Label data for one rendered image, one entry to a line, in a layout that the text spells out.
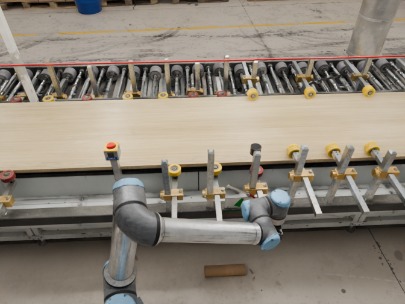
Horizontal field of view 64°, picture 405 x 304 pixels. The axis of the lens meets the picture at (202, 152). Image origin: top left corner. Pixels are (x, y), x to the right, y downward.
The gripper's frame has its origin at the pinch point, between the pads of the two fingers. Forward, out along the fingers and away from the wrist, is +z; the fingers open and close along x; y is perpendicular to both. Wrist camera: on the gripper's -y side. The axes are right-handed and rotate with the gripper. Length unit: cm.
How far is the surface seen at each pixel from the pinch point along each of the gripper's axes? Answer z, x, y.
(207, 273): 76, -30, -20
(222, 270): 75, -19, -21
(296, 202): 12.6, 26.0, -31.7
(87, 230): 66, -122, -55
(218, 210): -0.7, -25.1, -18.3
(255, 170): -19.6, -3.8, -30.6
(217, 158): -7, -23, -54
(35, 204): 21, -143, -45
